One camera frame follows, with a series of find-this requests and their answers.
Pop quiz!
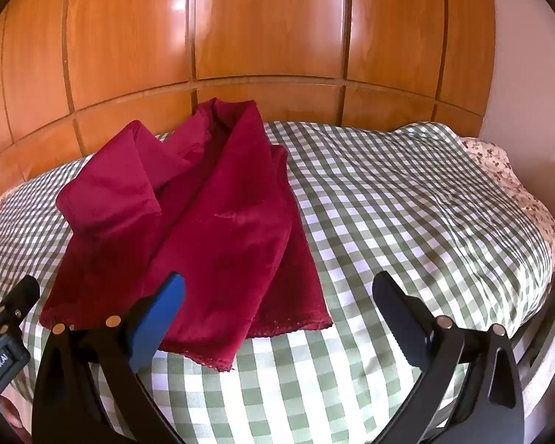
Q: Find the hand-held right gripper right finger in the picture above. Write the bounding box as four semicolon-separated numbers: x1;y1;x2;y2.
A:
372;270;524;444

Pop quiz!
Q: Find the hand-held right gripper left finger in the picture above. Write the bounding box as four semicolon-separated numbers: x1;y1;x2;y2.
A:
31;273;186;444

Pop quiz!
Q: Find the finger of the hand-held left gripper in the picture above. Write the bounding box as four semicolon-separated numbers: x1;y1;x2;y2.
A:
0;275;41;334

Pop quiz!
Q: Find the dark red garment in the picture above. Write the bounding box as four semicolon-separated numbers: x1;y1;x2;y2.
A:
40;98;333;373

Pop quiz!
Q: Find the green checked blanket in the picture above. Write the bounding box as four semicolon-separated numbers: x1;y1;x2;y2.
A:
0;120;555;444

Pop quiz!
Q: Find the wooden panelled wardrobe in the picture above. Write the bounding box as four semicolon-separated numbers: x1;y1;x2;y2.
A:
0;0;497;204

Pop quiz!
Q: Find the pale bed frame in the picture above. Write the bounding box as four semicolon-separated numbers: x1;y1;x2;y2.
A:
509;296;555;426

